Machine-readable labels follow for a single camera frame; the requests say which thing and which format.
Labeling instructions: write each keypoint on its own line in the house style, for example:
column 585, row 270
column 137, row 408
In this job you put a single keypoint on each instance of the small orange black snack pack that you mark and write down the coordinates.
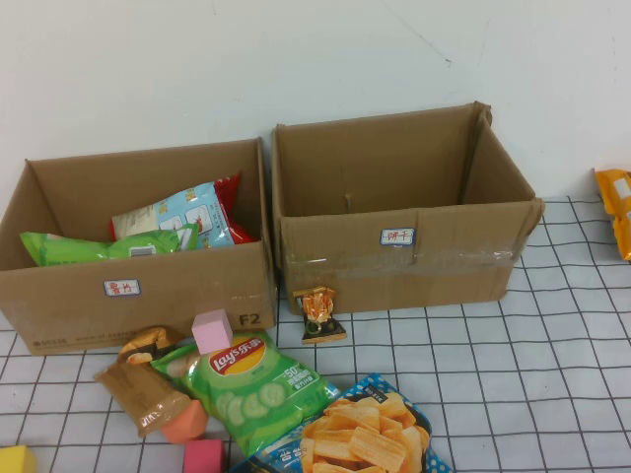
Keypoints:
column 319, row 315

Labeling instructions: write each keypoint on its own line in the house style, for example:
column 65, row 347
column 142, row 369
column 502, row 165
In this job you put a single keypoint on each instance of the blue polka dot chip bag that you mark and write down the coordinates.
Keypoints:
column 365, row 433

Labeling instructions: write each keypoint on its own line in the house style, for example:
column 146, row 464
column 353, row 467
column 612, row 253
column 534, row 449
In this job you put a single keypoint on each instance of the magenta foam cube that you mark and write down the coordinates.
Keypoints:
column 203, row 458

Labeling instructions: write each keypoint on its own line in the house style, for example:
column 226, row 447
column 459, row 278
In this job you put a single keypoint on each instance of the brown snack pack with picture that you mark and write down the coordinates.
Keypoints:
column 150, row 342

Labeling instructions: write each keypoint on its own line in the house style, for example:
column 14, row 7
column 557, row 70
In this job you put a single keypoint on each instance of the cardboard box with F2 print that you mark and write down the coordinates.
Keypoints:
column 148, row 305

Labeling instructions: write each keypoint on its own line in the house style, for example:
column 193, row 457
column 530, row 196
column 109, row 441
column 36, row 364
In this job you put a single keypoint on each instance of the yellow orange chip bag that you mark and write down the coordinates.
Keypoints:
column 616, row 217

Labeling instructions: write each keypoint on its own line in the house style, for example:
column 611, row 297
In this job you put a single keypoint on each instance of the orange foam block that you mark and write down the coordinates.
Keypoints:
column 185, row 424

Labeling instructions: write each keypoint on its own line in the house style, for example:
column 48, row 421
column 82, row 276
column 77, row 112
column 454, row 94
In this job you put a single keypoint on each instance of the white grid tablecloth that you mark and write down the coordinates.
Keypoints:
column 493, row 369

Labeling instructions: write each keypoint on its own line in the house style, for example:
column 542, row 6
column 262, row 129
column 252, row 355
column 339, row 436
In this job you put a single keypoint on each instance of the light blue snack bag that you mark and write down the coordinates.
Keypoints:
column 197, row 207

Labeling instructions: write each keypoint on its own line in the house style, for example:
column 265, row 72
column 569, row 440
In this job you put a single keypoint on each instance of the plain brown biscuit packet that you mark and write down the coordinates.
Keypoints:
column 143, row 399

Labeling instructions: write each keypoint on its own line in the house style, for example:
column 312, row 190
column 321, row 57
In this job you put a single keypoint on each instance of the taped cardboard box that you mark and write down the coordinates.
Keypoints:
column 443, row 281

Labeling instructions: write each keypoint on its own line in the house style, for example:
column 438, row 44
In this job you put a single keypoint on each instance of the pink foam cube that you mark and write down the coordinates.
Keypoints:
column 212, row 332

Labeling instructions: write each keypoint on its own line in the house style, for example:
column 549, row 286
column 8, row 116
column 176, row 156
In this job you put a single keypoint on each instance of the yellow foam block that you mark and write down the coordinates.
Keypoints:
column 17, row 460

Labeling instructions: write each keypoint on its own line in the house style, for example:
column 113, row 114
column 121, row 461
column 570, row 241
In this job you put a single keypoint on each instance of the cream and red snack bag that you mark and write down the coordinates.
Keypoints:
column 133, row 222

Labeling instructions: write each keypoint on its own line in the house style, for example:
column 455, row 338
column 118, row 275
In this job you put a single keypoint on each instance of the green Lay's chip bag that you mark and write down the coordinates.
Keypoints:
column 256, row 394

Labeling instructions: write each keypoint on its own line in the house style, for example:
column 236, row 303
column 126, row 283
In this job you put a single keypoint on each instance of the green chip bag with barcode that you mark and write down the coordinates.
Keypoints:
column 74, row 249

